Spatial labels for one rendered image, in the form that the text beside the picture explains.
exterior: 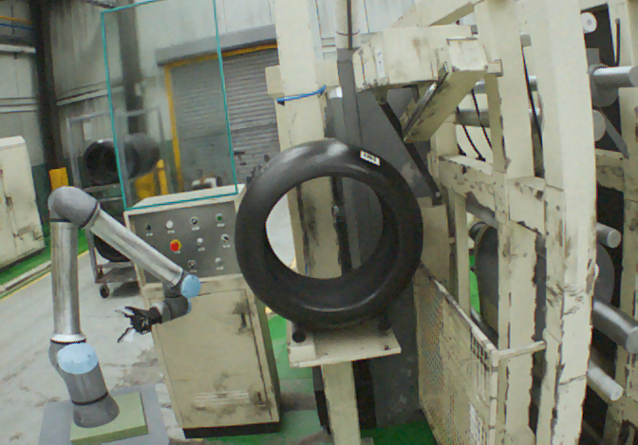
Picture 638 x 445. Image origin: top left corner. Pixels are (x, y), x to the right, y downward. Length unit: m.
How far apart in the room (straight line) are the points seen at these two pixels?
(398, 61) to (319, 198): 0.78
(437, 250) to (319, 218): 0.46
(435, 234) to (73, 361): 1.39
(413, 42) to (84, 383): 1.51
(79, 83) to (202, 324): 10.83
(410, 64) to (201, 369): 1.82
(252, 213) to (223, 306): 0.95
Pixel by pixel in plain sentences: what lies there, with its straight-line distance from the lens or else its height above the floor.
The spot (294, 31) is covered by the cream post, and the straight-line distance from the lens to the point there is 1.92.
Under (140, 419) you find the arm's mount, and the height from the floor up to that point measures 0.64.
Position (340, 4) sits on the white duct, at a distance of 2.36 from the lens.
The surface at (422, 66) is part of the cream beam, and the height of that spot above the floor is 1.68.
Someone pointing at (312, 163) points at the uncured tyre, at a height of 1.44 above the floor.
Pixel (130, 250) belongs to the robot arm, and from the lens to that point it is 1.90.
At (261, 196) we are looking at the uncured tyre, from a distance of 1.54.
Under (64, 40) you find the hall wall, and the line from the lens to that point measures 13.29.
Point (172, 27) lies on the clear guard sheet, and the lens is 2.37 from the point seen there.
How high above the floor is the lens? 1.60
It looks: 11 degrees down
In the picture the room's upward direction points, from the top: 7 degrees counter-clockwise
